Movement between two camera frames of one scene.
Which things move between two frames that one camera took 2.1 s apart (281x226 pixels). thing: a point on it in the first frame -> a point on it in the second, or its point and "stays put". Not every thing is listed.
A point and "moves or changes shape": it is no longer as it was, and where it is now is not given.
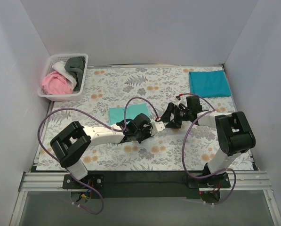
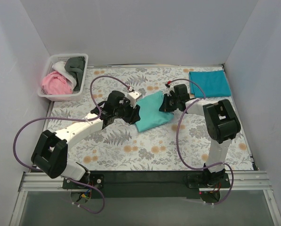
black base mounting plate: [146, 185] stays put
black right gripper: [173, 115] -> [167, 104]
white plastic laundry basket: [62, 76] stays put
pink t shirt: [54, 83] stays put
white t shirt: [60, 67] stays put
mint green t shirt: [116, 114] moves or changes shape
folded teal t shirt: [209, 84] stays put
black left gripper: [141, 135] -> [132, 113]
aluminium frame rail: [44, 181] stays put
